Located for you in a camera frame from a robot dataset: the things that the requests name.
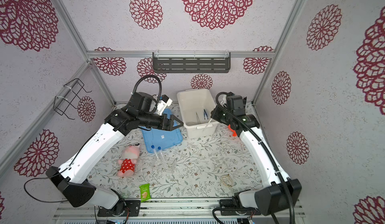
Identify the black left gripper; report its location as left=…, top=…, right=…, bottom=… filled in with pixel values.
left=139, top=114, right=184, bottom=131

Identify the glass stirring rod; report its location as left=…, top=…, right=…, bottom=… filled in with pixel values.
left=203, top=118, right=212, bottom=132

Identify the blue plastic bin lid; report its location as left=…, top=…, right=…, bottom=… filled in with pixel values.
left=141, top=108, right=184, bottom=154

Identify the white plastic storage bin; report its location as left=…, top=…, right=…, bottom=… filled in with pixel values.
left=177, top=89, right=219, bottom=139

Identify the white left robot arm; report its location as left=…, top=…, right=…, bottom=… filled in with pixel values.
left=46, top=109, right=183, bottom=216

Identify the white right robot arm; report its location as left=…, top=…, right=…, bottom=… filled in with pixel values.
left=211, top=105, right=302, bottom=224

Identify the pink frog plush toy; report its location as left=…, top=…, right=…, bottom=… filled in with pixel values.
left=117, top=143, right=140, bottom=177

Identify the green snack packet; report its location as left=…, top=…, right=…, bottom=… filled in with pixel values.
left=139, top=183, right=151, bottom=203

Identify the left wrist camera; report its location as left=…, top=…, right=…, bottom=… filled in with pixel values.
left=128, top=75, right=172, bottom=116

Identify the grey wall shelf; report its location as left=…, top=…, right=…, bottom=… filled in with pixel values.
left=152, top=52, right=231, bottom=74

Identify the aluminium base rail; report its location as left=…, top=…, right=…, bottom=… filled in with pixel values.
left=52, top=196, right=307, bottom=224

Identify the black wire wall rack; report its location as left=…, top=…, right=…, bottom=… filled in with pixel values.
left=52, top=78, right=92, bottom=120

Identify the aluminium frame post right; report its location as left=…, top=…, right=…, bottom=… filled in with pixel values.
left=252, top=0, right=308, bottom=107

